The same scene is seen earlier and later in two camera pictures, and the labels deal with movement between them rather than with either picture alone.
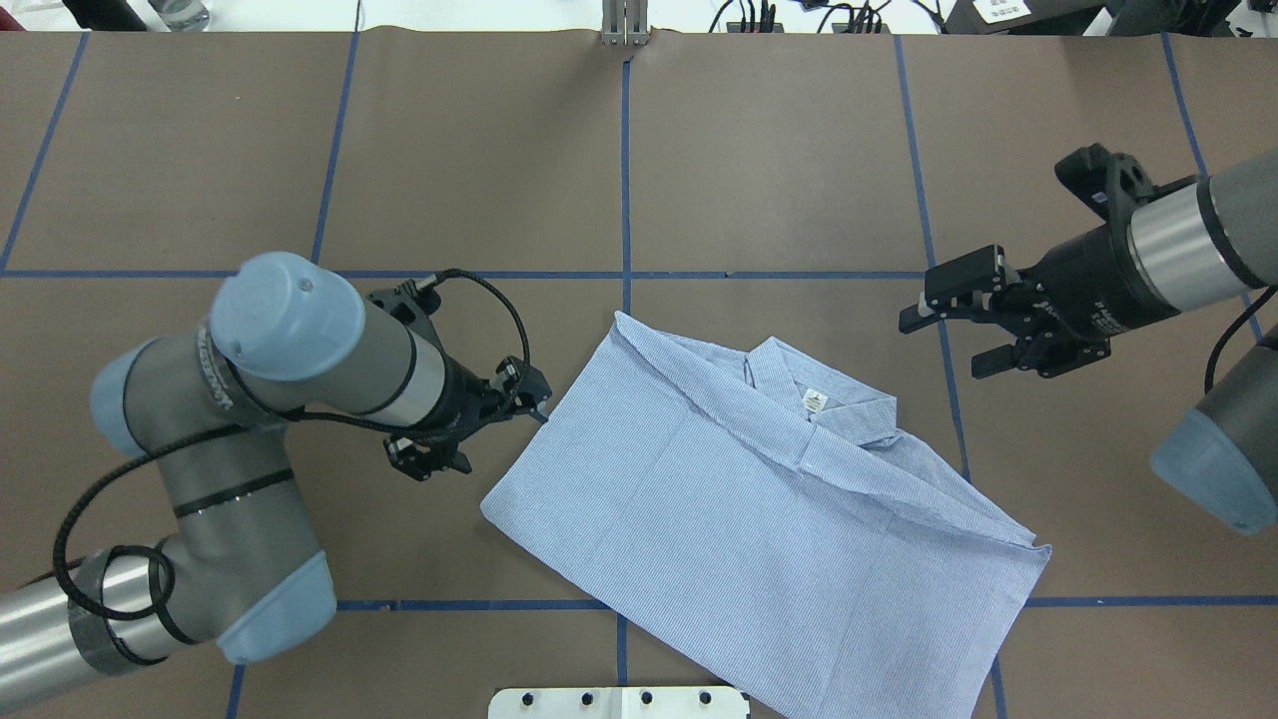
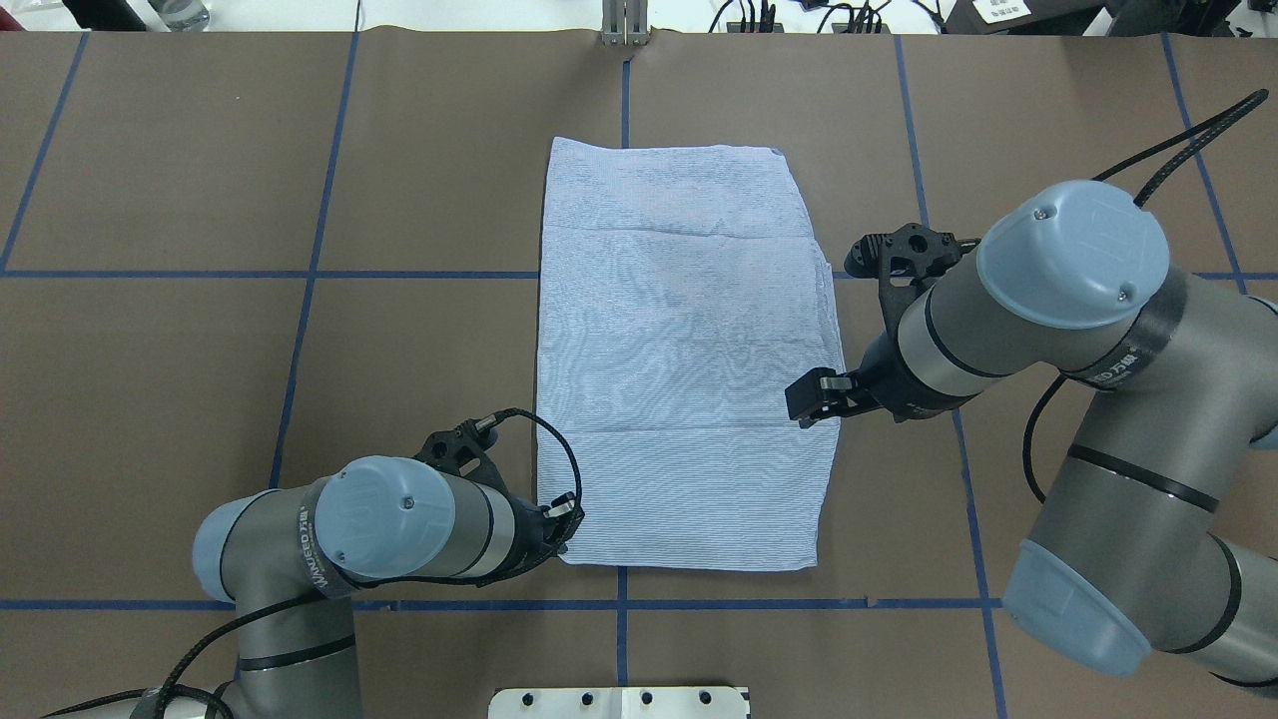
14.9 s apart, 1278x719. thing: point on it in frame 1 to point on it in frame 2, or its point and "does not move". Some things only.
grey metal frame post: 624,23 does not move
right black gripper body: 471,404 to 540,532
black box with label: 1019,17 does not move
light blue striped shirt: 766,513 to 680,289
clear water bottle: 182,15 does not move
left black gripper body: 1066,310 to 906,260
